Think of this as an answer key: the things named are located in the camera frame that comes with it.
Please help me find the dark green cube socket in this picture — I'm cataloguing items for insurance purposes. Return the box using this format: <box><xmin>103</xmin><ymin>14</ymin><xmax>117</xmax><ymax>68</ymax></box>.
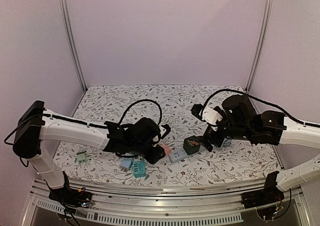
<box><xmin>183</xmin><ymin>136</ymin><xmax>201</xmax><ymax>155</ymax></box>

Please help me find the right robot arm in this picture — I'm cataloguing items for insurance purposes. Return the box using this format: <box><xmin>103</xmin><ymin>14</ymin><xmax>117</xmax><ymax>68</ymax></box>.
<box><xmin>192</xmin><ymin>89</ymin><xmax>320</xmax><ymax>204</ymax></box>

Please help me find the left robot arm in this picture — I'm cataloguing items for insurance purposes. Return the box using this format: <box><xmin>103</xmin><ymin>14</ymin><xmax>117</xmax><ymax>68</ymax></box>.
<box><xmin>11</xmin><ymin>101</ymin><xmax>171</xmax><ymax>203</ymax></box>

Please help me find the pink cube adapter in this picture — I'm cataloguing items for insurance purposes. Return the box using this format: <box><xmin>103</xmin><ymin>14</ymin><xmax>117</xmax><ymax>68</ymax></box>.
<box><xmin>158</xmin><ymin>144</ymin><xmax>172</xmax><ymax>157</ymax></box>

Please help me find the teal power strip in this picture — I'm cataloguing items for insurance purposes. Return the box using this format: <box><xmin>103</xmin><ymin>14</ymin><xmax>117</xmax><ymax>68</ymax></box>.
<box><xmin>132</xmin><ymin>157</ymin><xmax>146</xmax><ymax>178</ymax></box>

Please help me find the floral tablecloth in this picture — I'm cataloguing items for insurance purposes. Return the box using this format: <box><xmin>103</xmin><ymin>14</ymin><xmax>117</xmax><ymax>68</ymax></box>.
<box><xmin>54</xmin><ymin>85</ymin><xmax>281</xmax><ymax>187</ymax></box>

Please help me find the small blue cube adapter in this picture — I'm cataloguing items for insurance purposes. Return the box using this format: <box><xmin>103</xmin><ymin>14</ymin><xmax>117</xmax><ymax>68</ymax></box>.
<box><xmin>119</xmin><ymin>158</ymin><xmax>133</xmax><ymax>171</ymax></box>

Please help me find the light blue power strip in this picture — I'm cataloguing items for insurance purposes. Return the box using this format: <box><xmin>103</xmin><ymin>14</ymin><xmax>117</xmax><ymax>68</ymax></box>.
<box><xmin>168</xmin><ymin>146</ymin><xmax>205</xmax><ymax>164</ymax></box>

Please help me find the light green cube adapter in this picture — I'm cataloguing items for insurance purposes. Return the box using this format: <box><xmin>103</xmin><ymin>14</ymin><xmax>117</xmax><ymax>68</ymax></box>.
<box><xmin>75</xmin><ymin>151</ymin><xmax>88</xmax><ymax>163</ymax></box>

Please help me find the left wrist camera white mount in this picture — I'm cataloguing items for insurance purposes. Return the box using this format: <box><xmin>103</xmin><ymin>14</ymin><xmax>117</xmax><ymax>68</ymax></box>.
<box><xmin>153</xmin><ymin>124</ymin><xmax>171</xmax><ymax>142</ymax></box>

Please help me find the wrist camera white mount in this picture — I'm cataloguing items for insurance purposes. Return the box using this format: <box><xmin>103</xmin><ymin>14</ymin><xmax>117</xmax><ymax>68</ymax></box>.
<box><xmin>153</xmin><ymin>124</ymin><xmax>171</xmax><ymax>142</ymax></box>
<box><xmin>191</xmin><ymin>104</ymin><xmax>223</xmax><ymax>131</ymax></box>

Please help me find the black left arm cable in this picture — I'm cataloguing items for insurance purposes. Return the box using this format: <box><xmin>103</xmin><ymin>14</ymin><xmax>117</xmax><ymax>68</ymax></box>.
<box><xmin>117</xmin><ymin>99</ymin><xmax>163</xmax><ymax>131</ymax></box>

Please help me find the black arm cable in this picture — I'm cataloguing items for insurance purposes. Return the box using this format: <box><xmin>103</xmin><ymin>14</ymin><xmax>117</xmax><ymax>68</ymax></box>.
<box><xmin>202</xmin><ymin>89</ymin><xmax>320</xmax><ymax>126</ymax></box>
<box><xmin>117</xmin><ymin>99</ymin><xmax>163</xmax><ymax>131</ymax></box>

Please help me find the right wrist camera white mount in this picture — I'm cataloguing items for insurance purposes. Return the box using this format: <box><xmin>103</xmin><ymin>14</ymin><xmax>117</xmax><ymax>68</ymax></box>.
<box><xmin>191</xmin><ymin>104</ymin><xmax>223</xmax><ymax>131</ymax></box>

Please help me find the aluminium front rail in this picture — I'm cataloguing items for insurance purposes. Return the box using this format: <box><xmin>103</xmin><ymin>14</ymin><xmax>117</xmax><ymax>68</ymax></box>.
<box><xmin>21</xmin><ymin>178</ymin><xmax>311</xmax><ymax>226</ymax></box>

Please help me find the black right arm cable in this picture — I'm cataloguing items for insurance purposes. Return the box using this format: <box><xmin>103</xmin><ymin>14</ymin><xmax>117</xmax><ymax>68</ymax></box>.
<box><xmin>202</xmin><ymin>89</ymin><xmax>320</xmax><ymax>126</ymax></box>

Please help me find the right aluminium frame post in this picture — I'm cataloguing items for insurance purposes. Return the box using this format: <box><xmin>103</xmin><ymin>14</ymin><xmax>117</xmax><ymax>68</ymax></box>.
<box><xmin>245</xmin><ymin>0</ymin><xmax>273</xmax><ymax>92</ymax></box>

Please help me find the aluminium frame post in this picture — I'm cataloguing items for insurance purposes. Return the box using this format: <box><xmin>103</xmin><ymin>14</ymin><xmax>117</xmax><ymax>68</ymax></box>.
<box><xmin>245</xmin><ymin>0</ymin><xmax>273</xmax><ymax>92</ymax></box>
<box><xmin>59</xmin><ymin>0</ymin><xmax>88</xmax><ymax>93</ymax></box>

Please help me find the left aluminium frame post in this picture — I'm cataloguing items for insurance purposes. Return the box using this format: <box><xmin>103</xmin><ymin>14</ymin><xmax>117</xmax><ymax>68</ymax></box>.
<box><xmin>59</xmin><ymin>0</ymin><xmax>88</xmax><ymax>93</ymax></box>

